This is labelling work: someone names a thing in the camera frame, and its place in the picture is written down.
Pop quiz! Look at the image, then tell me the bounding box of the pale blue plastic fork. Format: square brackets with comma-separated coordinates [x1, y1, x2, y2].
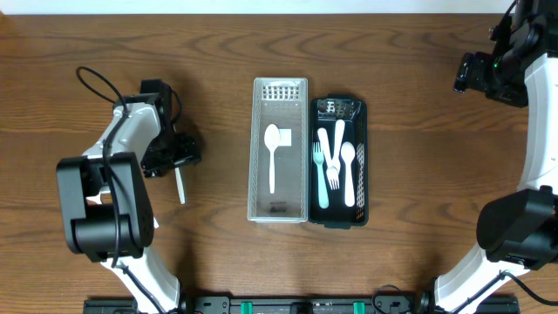
[312, 142, 330, 209]

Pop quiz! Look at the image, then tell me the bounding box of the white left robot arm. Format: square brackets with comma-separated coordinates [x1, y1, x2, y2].
[56, 99, 199, 313]

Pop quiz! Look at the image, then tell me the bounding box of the white plastic spoon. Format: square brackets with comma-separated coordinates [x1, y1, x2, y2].
[264, 124, 280, 194]
[174, 167, 187, 205]

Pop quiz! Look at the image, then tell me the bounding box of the black perforated plastic basket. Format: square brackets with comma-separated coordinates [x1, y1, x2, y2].
[308, 94, 369, 229]

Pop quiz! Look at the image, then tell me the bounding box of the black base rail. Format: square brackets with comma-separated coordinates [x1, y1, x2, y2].
[82, 291, 521, 314]

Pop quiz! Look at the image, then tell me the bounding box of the white plastic fork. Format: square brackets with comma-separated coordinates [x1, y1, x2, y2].
[332, 119, 345, 172]
[341, 141, 356, 207]
[317, 127, 339, 190]

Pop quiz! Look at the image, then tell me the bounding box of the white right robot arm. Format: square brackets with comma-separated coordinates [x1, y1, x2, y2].
[415, 1, 557, 313]

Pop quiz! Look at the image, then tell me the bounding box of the clear perforated plastic basket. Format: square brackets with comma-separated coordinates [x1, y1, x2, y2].
[247, 77, 309, 223]

